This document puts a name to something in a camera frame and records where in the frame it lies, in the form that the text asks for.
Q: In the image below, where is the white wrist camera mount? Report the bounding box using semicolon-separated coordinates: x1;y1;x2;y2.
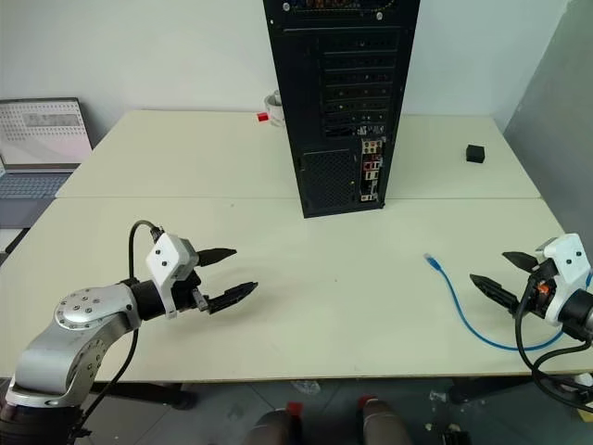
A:
145;233;202;322
535;233;593;325

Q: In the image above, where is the blue ethernet cable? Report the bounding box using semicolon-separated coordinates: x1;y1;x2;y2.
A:
423;252;574;351

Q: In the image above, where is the grey open laptop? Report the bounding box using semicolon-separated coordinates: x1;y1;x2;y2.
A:
0;96;95;201

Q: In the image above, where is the dark rounded shape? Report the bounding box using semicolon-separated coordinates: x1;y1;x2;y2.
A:
243;401;305;445
357;395;412;445

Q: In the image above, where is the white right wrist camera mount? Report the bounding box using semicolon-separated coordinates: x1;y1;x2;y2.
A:
535;233;593;325

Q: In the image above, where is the black computer tower case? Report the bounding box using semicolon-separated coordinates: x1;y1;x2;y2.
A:
262;0;422;220

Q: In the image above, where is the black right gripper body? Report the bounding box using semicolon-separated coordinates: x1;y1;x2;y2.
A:
517;258;558;321

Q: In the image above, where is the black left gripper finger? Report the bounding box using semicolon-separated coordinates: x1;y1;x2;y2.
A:
208;280;259;317
197;248;238;269

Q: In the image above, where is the grey partition panel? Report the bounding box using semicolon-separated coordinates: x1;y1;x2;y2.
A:
502;0;593;284

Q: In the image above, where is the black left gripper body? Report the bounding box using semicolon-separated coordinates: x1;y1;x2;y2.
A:
170;271;212;316

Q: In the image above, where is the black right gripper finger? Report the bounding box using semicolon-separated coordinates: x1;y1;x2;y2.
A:
501;250;540;275
469;273;522;317

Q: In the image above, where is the white tape roll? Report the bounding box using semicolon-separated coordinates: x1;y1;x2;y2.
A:
263;90;285;128

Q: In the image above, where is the black table foot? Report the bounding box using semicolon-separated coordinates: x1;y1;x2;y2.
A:
90;381;199;411

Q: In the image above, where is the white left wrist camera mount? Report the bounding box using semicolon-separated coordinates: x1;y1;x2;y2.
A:
145;233;202;322

